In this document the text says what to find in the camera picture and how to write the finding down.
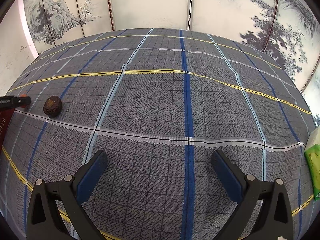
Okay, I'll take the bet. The green tissue pack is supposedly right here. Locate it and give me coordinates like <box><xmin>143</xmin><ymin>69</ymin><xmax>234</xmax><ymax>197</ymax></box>
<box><xmin>304</xmin><ymin>126</ymin><xmax>320</xmax><ymax>201</ymax></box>

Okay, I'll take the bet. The painted folding screen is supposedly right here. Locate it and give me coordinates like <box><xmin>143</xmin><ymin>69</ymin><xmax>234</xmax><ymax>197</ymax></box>
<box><xmin>18</xmin><ymin>0</ymin><xmax>319</xmax><ymax>122</ymax></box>

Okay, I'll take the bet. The grey plaid tablecloth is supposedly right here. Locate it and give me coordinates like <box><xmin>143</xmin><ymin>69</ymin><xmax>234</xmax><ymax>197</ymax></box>
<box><xmin>1</xmin><ymin>28</ymin><xmax>319</xmax><ymax>239</ymax></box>

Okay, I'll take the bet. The dark brown passion fruit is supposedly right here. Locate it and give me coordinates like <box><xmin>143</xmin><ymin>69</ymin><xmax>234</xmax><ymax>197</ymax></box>
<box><xmin>43</xmin><ymin>95</ymin><xmax>62</xmax><ymax>117</ymax></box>

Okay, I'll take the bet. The red orange small fruit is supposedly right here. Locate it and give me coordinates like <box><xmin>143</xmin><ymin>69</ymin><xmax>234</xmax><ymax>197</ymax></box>
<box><xmin>20</xmin><ymin>94</ymin><xmax>31</xmax><ymax>108</ymax></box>

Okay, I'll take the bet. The red gold toffee tin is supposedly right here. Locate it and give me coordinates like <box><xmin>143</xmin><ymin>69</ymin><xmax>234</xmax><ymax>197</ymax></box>
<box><xmin>0</xmin><ymin>109</ymin><xmax>15</xmax><ymax>147</ymax></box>

